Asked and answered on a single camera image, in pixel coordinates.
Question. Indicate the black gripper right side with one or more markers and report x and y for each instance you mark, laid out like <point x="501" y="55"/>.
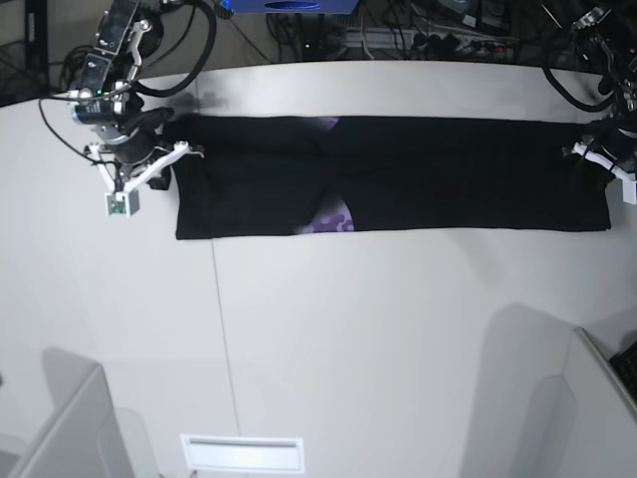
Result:
<point x="135" y="142"/>

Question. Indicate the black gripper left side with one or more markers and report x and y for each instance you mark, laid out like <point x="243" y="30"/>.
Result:
<point x="615" y="140"/>

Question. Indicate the dark T-shirt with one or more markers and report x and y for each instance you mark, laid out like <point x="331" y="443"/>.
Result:
<point x="289" y="176"/>

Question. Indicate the blue box at top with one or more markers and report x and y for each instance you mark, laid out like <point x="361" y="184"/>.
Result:
<point x="343" y="7"/>

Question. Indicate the white power strip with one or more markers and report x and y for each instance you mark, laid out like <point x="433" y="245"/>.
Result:
<point x="436" y="45"/>

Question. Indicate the black keyboard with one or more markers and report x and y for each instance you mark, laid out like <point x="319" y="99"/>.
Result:
<point x="625" y="365"/>

